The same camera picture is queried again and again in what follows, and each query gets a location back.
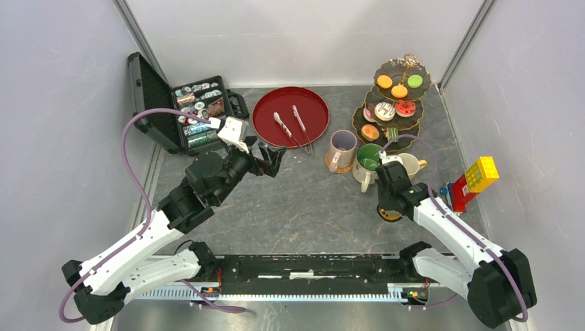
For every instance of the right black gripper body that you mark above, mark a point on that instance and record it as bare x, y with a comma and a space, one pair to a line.
383, 196

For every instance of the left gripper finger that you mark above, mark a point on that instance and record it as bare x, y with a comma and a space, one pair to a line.
269, 149
272, 164

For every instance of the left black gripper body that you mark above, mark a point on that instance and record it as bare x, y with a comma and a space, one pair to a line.
258, 165

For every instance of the black yellow round coaster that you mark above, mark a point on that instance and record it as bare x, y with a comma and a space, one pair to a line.
390, 216

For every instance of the yellow cream mug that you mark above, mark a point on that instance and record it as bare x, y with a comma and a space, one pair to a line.
412, 164

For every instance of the green mug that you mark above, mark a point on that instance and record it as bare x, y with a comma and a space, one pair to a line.
365, 163

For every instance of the woven coaster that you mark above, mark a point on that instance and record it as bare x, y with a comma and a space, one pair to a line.
339, 170

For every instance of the layered green cake slice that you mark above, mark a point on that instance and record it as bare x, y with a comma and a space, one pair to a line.
392, 134

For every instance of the orange fruit tart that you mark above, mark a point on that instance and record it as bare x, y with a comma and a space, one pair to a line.
370, 132

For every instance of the pink beige mug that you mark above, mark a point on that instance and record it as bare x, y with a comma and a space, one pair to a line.
343, 145

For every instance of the white sprinkled donut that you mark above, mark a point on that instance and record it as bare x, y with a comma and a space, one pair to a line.
384, 111

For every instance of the orange macaron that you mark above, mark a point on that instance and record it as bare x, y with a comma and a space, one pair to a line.
399, 91
384, 81

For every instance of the green macaron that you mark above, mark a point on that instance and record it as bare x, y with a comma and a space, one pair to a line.
415, 81

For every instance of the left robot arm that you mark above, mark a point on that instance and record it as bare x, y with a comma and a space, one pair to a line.
103, 285

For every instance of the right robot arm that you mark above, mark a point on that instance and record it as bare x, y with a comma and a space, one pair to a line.
496, 283

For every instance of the three-tier gold dessert stand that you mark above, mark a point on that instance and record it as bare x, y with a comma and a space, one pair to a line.
399, 70

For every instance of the black open case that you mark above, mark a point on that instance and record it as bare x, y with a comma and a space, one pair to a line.
204, 98

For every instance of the red yellow block toy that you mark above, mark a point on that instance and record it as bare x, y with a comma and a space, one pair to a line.
473, 181

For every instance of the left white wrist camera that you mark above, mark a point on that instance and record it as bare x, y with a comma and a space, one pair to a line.
233, 133

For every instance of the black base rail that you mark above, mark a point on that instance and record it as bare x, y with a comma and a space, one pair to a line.
309, 277

